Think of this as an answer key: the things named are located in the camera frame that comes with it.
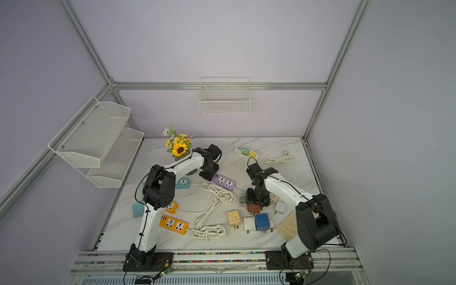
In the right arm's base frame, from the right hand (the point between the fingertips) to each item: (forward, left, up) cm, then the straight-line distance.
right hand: (254, 206), depth 85 cm
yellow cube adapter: (+32, -2, +1) cm, 32 cm away
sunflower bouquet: (+21, +35, +22) cm, 46 cm away
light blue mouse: (+1, +59, -4) cm, 59 cm away
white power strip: (+39, +6, -2) cm, 39 cm away
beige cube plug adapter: (-6, +10, +1) cm, 12 cm away
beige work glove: (-9, -16, -5) cm, 19 cm away
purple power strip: (+14, +13, -2) cm, 20 cm away
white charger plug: (-8, +3, -2) cm, 8 cm away
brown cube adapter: (-2, +1, +2) cm, 3 cm away
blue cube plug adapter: (-8, -3, 0) cm, 8 cm away
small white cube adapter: (+1, -14, -4) cm, 14 cm away
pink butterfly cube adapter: (-3, -7, +13) cm, 15 cm away
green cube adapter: (+34, +3, +2) cm, 34 cm away
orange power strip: (-7, +38, -2) cm, 39 cm away
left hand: (+20, +20, -3) cm, 29 cm away
